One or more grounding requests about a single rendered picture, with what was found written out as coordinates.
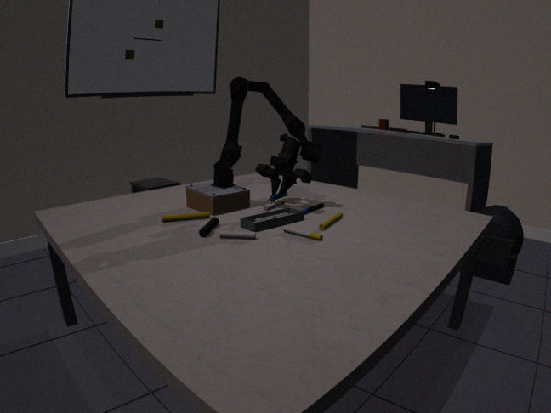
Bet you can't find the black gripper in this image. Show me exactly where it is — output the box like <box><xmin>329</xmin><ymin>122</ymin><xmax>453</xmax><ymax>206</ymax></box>
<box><xmin>255</xmin><ymin>150</ymin><xmax>312</xmax><ymax>198</ymax></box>

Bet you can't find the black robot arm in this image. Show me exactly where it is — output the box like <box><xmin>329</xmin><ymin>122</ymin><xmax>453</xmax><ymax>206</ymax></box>
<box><xmin>211</xmin><ymin>77</ymin><xmax>322</xmax><ymax>189</ymax></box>

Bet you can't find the black keyboard with white keys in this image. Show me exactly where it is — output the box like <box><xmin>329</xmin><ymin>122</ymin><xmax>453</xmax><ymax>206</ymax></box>
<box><xmin>240</xmin><ymin>207</ymin><xmax>304</xmax><ymax>232</ymax></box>

